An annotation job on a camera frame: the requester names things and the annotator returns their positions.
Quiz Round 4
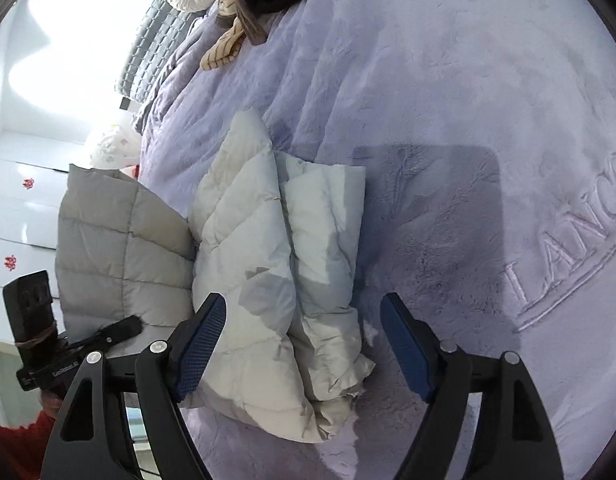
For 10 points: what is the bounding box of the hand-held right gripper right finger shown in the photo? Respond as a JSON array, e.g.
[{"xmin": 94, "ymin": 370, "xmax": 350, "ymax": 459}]
[{"xmin": 380, "ymin": 292, "xmax": 562, "ymax": 480}]

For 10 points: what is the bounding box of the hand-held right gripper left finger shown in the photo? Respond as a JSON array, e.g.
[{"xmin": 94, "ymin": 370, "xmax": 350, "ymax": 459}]
[{"xmin": 40, "ymin": 292, "xmax": 227, "ymax": 480}]

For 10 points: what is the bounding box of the beige striped garment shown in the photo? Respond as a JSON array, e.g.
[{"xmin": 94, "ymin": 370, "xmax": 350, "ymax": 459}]
[{"xmin": 199, "ymin": 0, "xmax": 269, "ymax": 72}]

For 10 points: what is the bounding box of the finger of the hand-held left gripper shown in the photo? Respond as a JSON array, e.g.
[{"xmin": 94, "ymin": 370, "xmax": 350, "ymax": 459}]
[{"xmin": 66, "ymin": 315, "xmax": 142, "ymax": 356}]

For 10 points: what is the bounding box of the white puffer jacket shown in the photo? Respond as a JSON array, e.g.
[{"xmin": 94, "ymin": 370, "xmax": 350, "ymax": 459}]
[{"xmin": 55, "ymin": 107, "xmax": 377, "ymax": 443}]

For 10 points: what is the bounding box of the purple plush blanket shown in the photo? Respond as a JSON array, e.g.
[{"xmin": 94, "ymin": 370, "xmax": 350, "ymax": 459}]
[{"xmin": 132, "ymin": 0, "xmax": 616, "ymax": 480}]

